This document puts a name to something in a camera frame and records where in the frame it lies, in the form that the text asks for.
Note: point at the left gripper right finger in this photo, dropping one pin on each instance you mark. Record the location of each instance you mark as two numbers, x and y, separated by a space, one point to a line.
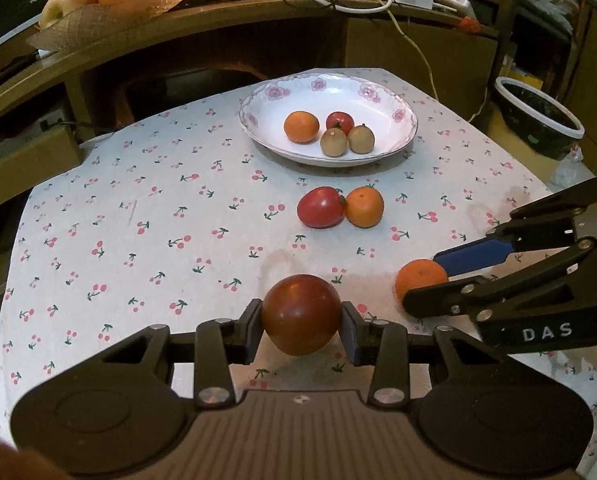
384 346

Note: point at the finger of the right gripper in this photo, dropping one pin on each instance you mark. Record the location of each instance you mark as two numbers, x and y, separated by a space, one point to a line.
562 219
465 296

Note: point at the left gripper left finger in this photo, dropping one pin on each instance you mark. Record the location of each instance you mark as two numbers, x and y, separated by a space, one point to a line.
218 344

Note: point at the orange tangerine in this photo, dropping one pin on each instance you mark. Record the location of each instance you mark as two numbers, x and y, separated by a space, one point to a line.
416 274
364 207
301 127

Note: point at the large dark red tomato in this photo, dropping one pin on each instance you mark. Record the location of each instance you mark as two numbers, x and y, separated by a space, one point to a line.
301 314

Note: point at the red tomato back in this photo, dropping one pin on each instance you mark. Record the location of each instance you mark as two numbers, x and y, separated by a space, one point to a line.
321 208

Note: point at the brown kiwi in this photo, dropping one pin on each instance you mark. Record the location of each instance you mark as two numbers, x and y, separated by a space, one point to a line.
334 142
361 139

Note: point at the small red tomato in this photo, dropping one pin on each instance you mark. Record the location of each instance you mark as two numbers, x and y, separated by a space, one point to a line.
340 120

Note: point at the orange tangerine front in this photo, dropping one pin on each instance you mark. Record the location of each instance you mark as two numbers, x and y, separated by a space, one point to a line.
301 127

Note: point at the yellow trash bin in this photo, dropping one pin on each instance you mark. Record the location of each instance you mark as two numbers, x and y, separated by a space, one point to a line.
530 125

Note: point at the cherry print tablecloth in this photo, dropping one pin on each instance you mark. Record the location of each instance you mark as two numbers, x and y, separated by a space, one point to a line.
32 352

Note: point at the small orange object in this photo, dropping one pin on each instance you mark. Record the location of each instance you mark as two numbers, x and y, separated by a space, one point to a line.
469 25

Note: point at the white floral plate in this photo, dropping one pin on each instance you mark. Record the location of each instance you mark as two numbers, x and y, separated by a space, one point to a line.
389 116

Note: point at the white adapter box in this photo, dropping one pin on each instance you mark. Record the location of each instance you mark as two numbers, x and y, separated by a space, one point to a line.
463 7

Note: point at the wooden tv cabinet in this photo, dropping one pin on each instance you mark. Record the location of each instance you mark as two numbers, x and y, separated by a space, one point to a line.
218 65

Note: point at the glass fruit tray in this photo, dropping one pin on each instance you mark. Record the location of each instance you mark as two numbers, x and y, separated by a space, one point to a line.
93 22

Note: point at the pale apple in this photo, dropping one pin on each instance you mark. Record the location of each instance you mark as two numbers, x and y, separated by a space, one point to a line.
54 10

